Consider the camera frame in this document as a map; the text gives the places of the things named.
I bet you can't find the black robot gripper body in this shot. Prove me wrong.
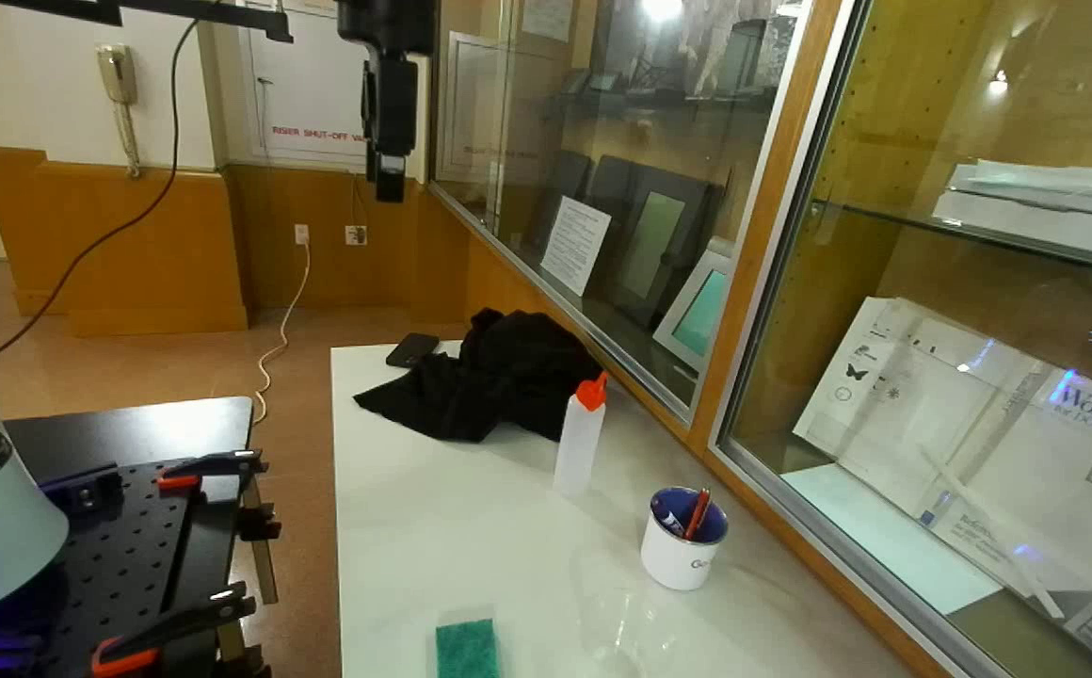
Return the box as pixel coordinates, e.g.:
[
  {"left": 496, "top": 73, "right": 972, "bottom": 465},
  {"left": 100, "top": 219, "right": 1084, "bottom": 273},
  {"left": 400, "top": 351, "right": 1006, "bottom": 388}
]
[{"left": 338, "top": 0, "right": 439, "bottom": 203}]

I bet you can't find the orange bottle cap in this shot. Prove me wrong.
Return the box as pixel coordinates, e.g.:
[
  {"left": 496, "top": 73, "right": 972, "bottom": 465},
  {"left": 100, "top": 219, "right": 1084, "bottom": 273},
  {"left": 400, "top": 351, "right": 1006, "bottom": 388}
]
[{"left": 573, "top": 373, "right": 607, "bottom": 412}]

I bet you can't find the translucent white squeeze bottle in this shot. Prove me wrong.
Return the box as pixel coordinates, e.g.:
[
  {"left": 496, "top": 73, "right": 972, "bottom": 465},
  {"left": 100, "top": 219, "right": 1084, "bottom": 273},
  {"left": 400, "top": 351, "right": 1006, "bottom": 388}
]
[{"left": 552, "top": 398, "right": 607, "bottom": 495}]

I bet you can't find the white placard in showcase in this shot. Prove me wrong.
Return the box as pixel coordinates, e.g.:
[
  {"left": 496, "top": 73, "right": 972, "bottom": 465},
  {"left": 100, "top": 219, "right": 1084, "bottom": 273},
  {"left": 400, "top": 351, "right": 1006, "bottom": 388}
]
[{"left": 540, "top": 196, "right": 609, "bottom": 294}]

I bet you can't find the black smartphone on table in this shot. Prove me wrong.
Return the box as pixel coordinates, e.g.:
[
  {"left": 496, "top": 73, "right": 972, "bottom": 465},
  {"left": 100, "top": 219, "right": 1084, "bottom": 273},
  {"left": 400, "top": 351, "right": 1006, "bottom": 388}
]
[{"left": 387, "top": 332, "right": 439, "bottom": 370}]

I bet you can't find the black cloth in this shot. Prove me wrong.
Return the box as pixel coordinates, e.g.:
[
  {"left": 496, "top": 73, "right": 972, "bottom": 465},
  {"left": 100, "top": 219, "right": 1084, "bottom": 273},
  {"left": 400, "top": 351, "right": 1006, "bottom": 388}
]
[{"left": 352, "top": 308, "right": 601, "bottom": 440}]

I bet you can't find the teal framed picture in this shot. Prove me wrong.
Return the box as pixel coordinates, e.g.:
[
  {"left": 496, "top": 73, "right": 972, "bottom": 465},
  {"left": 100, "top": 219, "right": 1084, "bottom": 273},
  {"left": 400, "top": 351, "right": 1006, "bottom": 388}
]
[{"left": 650, "top": 236, "right": 731, "bottom": 370}]

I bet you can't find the red pen in cup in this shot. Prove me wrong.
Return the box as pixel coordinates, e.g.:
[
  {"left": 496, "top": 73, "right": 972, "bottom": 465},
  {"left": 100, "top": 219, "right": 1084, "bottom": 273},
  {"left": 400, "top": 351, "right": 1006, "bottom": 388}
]
[{"left": 681, "top": 491, "right": 712, "bottom": 544}]

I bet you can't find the black perforated mounting board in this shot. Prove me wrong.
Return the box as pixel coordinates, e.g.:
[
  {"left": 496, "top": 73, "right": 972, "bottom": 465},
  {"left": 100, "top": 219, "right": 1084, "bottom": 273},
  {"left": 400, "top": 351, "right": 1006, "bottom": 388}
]
[{"left": 0, "top": 397, "right": 269, "bottom": 678}]

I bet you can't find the white cup blue interior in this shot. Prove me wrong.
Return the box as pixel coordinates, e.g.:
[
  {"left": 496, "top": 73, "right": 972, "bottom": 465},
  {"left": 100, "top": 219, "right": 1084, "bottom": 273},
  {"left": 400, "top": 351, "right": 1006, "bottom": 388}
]
[{"left": 641, "top": 486, "right": 731, "bottom": 592}]

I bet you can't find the green sponge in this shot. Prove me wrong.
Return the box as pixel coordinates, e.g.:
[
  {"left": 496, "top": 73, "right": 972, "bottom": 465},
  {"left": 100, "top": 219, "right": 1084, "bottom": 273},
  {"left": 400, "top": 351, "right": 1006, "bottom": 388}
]
[{"left": 432, "top": 617, "right": 500, "bottom": 678}]

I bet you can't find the white booklet in showcase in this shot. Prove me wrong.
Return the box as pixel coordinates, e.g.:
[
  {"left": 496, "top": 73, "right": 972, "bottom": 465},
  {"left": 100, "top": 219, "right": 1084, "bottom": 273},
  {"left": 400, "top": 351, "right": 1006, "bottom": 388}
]
[{"left": 795, "top": 299, "right": 1092, "bottom": 599}]

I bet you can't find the white power cord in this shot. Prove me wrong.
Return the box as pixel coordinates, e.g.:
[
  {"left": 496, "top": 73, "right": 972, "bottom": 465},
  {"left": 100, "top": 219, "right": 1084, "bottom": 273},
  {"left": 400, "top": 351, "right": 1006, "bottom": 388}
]
[{"left": 247, "top": 223, "right": 317, "bottom": 430}]

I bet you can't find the wall telephone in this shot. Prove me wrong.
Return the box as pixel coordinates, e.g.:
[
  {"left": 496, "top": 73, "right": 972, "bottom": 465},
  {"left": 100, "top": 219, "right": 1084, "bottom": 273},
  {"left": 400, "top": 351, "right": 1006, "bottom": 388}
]
[{"left": 99, "top": 47, "right": 141, "bottom": 179}]

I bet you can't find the black hanging cable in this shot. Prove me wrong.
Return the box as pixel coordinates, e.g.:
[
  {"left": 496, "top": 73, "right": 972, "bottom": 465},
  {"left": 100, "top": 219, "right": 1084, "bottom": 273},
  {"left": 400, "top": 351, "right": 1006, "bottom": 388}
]
[{"left": 0, "top": 14, "right": 208, "bottom": 370}]

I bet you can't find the orange-handled clamp rear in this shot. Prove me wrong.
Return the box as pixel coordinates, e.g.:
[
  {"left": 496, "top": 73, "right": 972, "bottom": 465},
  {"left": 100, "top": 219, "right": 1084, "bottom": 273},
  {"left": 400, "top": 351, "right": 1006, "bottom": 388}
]
[{"left": 153, "top": 450, "right": 264, "bottom": 498}]

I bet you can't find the orange-handled clamp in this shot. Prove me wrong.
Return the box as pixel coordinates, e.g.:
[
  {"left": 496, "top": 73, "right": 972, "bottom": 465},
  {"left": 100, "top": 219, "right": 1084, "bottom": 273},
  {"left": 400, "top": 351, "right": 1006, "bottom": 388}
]
[
  {"left": 153, "top": 450, "right": 264, "bottom": 498},
  {"left": 87, "top": 583, "right": 254, "bottom": 678}
]

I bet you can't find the orange-handled clamp front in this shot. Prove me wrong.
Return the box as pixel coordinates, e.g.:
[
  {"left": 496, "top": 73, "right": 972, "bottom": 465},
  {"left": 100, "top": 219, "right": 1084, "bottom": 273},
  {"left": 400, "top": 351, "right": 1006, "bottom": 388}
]
[{"left": 87, "top": 583, "right": 254, "bottom": 678}]

